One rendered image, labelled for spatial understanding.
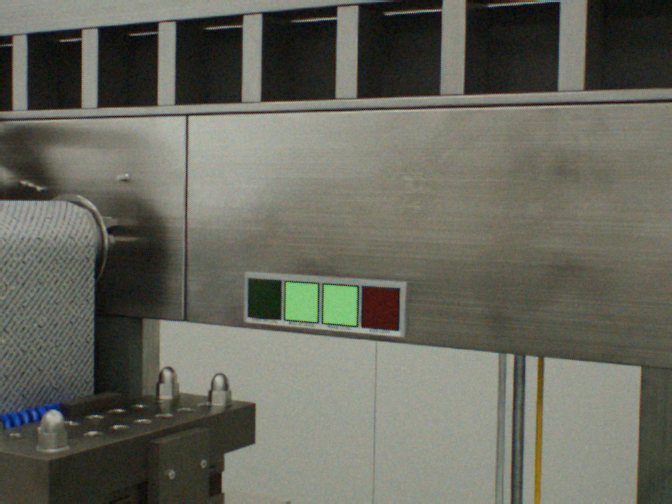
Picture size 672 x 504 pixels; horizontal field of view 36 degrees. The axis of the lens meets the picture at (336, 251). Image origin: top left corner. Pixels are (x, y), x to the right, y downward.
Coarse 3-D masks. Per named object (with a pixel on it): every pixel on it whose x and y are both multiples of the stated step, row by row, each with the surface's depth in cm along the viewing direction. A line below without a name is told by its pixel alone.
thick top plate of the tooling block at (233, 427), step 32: (96, 416) 139; (128, 416) 139; (160, 416) 141; (192, 416) 140; (224, 416) 144; (0, 448) 121; (32, 448) 121; (96, 448) 122; (128, 448) 127; (224, 448) 144; (0, 480) 120; (32, 480) 117; (64, 480) 118; (96, 480) 123; (128, 480) 127
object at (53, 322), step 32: (0, 288) 134; (32, 288) 139; (64, 288) 144; (0, 320) 134; (32, 320) 139; (64, 320) 144; (0, 352) 135; (32, 352) 139; (64, 352) 144; (0, 384) 135; (32, 384) 140; (64, 384) 145
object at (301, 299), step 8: (288, 288) 142; (296, 288) 141; (304, 288) 140; (312, 288) 140; (288, 296) 142; (296, 296) 141; (304, 296) 141; (312, 296) 140; (288, 304) 142; (296, 304) 141; (304, 304) 141; (312, 304) 140; (288, 312) 142; (296, 312) 141; (304, 312) 141; (312, 312) 140; (304, 320) 141; (312, 320) 140
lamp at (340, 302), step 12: (324, 288) 139; (336, 288) 138; (348, 288) 137; (324, 300) 139; (336, 300) 138; (348, 300) 137; (324, 312) 139; (336, 312) 138; (348, 312) 137; (348, 324) 137
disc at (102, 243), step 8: (56, 200) 154; (64, 200) 153; (72, 200) 152; (80, 200) 151; (80, 208) 151; (88, 208) 151; (88, 216) 151; (96, 216) 150; (96, 224) 150; (104, 224) 150; (96, 232) 150; (104, 232) 149; (104, 240) 149; (104, 248) 149; (96, 256) 150; (104, 256) 149; (96, 264) 150; (104, 264) 150; (96, 272) 150; (96, 280) 150
